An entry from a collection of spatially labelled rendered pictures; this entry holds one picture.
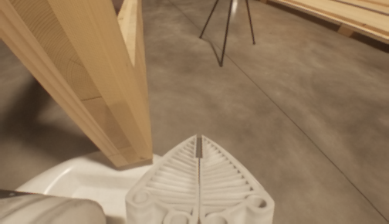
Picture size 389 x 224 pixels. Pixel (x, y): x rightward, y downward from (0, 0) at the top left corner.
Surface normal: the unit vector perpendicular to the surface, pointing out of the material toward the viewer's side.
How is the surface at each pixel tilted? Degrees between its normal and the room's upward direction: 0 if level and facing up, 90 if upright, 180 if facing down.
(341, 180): 0
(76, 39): 88
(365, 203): 0
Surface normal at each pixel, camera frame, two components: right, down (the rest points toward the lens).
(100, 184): -0.04, 0.43
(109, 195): 0.00, -0.68
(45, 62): 0.27, 0.68
